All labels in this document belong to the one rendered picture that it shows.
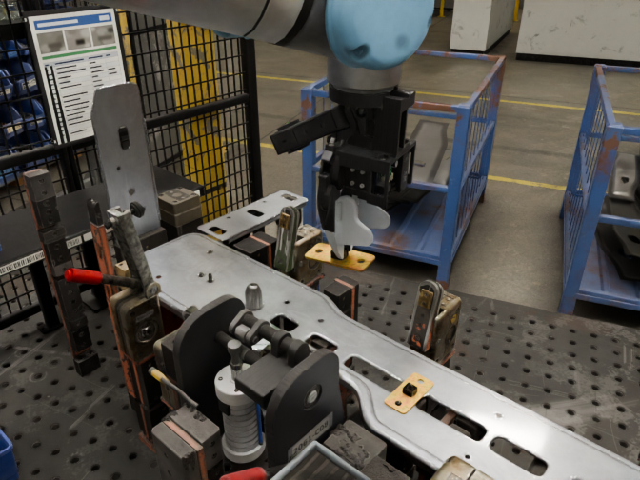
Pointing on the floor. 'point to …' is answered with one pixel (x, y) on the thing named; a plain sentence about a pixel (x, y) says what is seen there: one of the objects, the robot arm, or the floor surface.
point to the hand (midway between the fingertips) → (339, 243)
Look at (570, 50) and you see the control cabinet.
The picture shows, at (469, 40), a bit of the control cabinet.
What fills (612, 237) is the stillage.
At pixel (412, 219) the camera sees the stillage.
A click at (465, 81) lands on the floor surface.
